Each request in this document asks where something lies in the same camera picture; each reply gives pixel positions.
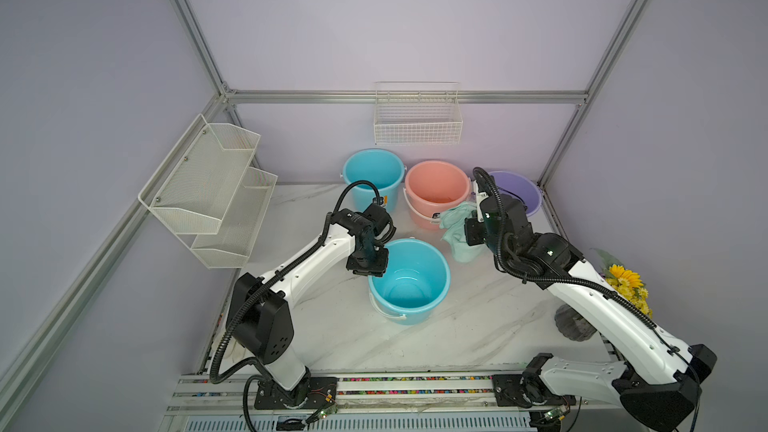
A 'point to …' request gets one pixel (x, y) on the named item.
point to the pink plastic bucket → (430, 187)
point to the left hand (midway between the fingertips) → (374, 276)
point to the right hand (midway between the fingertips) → (477, 217)
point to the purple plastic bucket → (512, 184)
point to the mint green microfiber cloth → (452, 222)
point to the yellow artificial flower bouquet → (624, 281)
